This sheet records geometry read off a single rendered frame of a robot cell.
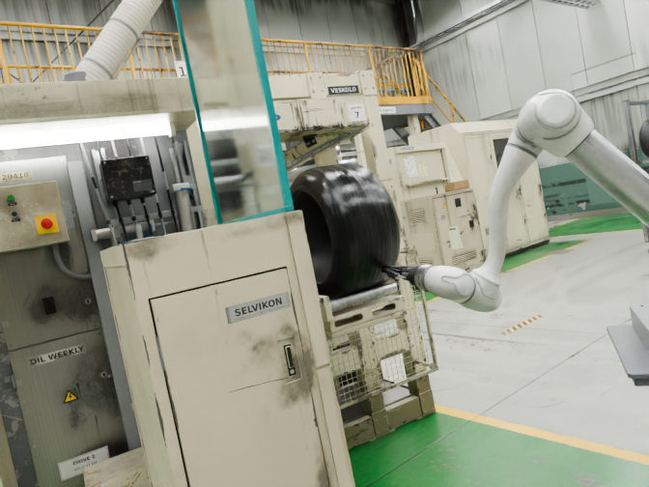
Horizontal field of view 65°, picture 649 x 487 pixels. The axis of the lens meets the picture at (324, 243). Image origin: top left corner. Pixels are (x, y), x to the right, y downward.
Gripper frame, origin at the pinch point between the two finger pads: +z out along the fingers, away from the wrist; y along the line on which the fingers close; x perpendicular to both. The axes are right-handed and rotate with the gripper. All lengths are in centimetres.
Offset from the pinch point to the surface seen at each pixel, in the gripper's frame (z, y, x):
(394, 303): 6.4, -5.9, 16.6
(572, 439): -14, -83, 99
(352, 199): 4.9, 8.6, -28.3
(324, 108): 53, -13, -67
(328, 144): 64, -19, -51
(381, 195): 4.5, -4.4, -27.7
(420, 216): 359, -315, 49
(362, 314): 6.2, 10.0, 16.6
